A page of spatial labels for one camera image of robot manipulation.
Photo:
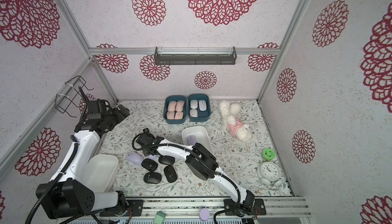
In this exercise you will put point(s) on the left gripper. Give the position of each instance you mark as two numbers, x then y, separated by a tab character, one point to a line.
120	116

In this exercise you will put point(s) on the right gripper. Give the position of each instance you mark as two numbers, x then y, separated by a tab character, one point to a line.
143	138

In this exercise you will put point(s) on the purple mouse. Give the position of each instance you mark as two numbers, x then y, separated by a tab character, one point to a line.
135	158
153	157
191	140

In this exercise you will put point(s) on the black mouse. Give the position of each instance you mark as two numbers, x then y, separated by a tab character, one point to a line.
149	164
170	174
166	160
152	178

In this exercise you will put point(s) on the white tray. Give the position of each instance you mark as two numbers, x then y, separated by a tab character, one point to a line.
101	172
201	134

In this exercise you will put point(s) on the teal storage box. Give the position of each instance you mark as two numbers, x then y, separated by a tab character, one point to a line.
175	98
199	109

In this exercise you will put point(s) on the white mouse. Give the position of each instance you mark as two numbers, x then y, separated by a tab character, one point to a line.
193	113
194	104
202	105

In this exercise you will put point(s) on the white tray front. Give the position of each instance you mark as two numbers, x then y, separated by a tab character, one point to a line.
101	172

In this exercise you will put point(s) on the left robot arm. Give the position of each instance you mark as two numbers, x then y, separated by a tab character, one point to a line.
65	195

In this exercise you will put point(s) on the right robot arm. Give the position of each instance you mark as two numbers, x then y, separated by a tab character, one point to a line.
202	164

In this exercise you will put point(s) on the green connector block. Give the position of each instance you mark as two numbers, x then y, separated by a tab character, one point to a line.
159	218

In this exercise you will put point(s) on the white plush toy pink dress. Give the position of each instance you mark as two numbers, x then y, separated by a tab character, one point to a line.
232	123

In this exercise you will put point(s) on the purple round cap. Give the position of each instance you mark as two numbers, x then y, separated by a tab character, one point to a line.
204	215

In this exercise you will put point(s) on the green round toy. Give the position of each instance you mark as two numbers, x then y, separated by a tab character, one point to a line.
268	154

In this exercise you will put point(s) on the white alarm clock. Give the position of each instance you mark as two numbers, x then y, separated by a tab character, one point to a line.
269	174

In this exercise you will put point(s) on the black wire wall rack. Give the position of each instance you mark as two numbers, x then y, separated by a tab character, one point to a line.
67	101

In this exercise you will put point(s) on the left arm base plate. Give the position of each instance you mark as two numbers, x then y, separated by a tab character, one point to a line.
134	208

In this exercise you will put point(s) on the dark wall shelf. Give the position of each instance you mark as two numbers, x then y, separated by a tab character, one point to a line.
195	56

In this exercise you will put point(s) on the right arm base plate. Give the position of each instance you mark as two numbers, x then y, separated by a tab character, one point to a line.
242	210

